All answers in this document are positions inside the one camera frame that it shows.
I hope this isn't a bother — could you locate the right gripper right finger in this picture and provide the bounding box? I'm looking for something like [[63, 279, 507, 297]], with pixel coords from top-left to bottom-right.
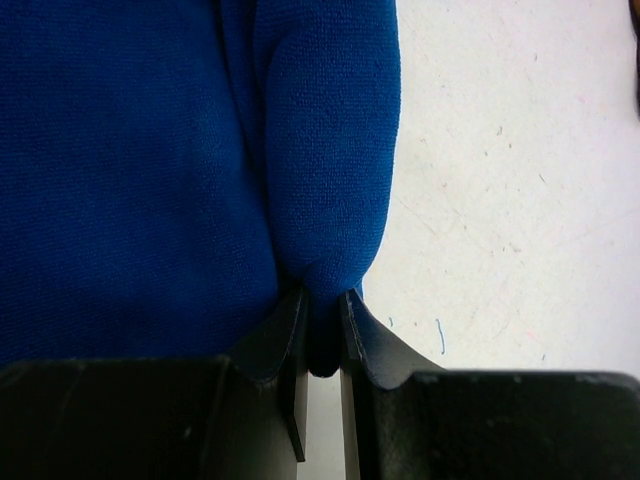
[[339, 290, 444, 479]]

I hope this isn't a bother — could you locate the blue towel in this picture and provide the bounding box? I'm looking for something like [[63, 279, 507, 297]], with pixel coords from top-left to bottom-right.
[[1, 1, 400, 377]]

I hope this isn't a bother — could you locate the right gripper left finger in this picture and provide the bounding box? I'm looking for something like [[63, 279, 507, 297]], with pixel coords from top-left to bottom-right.
[[219, 287, 309, 463]]

